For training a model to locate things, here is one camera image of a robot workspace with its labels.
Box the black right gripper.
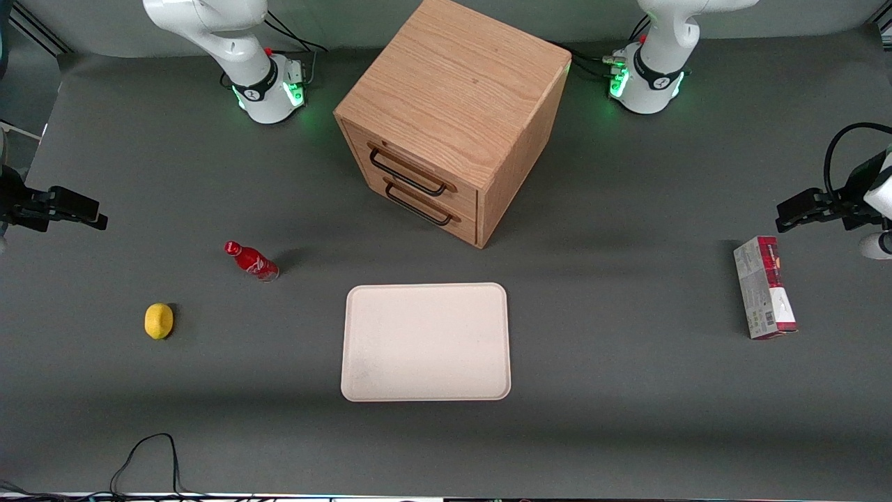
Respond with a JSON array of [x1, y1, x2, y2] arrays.
[[0, 164, 109, 231]]

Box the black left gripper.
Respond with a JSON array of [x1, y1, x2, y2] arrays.
[[776, 149, 890, 234]]

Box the black metal drawer handle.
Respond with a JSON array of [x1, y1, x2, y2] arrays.
[[385, 183, 454, 227], [369, 146, 448, 197]]

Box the wooden drawer with worn handle plate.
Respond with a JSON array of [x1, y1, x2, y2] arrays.
[[341, 120, 480, 219]]

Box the wooden drawer cabinet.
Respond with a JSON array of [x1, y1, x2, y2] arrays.
[[333, 0, 572, 250]]

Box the grey and red carton box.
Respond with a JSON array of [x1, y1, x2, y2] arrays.
[[733, 236, 799, 340]]

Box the yellow lemon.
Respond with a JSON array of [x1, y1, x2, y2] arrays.
[[144, 303, 174, 340]]

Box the red cola bottle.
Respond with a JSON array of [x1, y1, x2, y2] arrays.
[[224, 241, 280, 282]]

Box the cream plastic tray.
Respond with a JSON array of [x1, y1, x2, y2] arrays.
[[340, 282, 512, 402]]

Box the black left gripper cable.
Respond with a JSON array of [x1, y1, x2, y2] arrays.
[[824, 123, 892, 198]]

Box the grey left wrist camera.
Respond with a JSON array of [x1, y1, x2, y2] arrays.
[[859, 233, 892, 261]]

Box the dark metal frame rail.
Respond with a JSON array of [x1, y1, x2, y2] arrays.
[[7, 0, 72, 56]]

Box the black cable loop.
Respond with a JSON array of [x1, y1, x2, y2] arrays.
[[0, 433, 210, 502]]

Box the black left arm base cables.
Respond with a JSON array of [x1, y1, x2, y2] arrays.
[[551, 14, 650, 79]]

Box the black arm base cables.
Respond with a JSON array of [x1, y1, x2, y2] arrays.
[[263, 10, 329, 86], [551, 14, 650, 79]]

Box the black right arm base cables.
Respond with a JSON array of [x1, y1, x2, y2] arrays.
[[263, 10, 329, 86]]

